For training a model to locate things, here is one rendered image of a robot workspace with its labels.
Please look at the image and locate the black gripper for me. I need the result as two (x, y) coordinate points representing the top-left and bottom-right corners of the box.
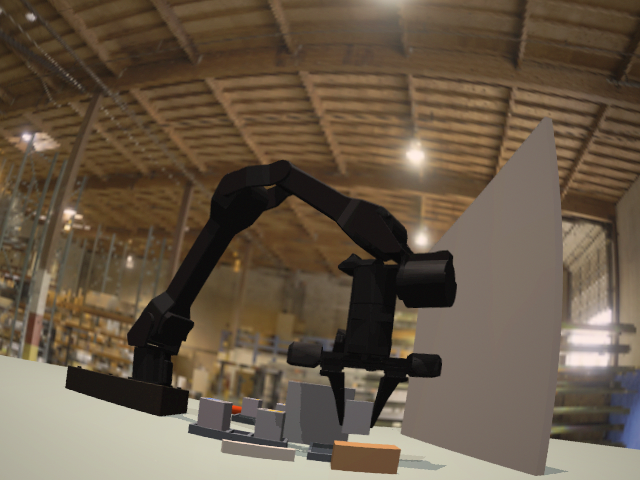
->
(287, 304), (442, 428)

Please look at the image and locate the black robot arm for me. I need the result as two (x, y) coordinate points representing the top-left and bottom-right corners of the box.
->
(127, 160), (457, 387)

